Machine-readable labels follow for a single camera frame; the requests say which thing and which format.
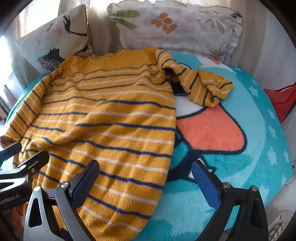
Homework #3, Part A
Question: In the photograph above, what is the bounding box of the yellow striped knit sweater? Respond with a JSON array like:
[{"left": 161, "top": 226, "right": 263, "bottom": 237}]
[{"left": 1, "top": 48, "right": 233, "bottom": 240}]

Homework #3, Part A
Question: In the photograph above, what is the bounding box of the patterned white storage box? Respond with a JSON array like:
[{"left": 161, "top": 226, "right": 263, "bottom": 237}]
[{"left": 268, "top": 214, "right": 286, "bottom": 241}]

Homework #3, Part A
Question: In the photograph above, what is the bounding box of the turquoise cartoon fleece blanket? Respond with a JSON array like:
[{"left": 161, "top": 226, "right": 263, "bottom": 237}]
[{"left": 5, "top": 52, "right": 293, "bottom": 241}]

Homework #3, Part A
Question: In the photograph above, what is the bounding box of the red plastic bag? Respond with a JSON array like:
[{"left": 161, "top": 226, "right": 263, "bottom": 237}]
[{"left": 264, "top": 83, "right": 296, "bottom": 123}]

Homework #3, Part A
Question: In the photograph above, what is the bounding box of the white girl print pillow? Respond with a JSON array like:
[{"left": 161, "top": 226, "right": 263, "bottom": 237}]
[{"left": 16, "top": 4, "right": 93, "bottom": 74}]

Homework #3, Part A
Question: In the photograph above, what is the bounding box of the white leaf print pillow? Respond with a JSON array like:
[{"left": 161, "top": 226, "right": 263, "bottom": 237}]
[{"left": 107, "top": 1, "right": 243, "bottom": 64}]

